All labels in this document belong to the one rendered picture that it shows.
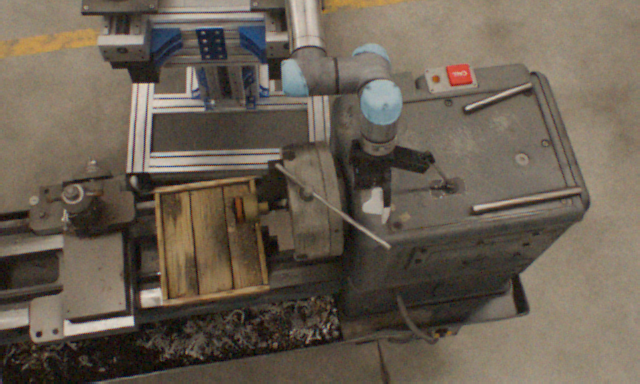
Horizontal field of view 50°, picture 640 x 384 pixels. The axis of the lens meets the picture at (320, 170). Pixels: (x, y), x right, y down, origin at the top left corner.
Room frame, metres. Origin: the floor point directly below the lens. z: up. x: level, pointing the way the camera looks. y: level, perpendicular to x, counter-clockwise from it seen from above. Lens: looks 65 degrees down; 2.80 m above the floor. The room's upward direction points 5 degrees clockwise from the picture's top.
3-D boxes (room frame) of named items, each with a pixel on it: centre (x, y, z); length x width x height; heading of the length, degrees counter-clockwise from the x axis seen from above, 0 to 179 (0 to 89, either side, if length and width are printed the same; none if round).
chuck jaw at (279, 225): (0.61, 0.08, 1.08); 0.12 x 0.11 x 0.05; 14
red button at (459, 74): (1.04, -0.35, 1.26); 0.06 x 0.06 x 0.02; 14
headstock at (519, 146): (0.82, -0.35, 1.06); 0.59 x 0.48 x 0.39; 104
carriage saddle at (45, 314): (0.56, 0.66, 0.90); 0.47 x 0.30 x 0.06; 14
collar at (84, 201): (0.65, 0.63, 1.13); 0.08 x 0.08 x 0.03
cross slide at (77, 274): (0.59, 0.62, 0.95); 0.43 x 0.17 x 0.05; 14
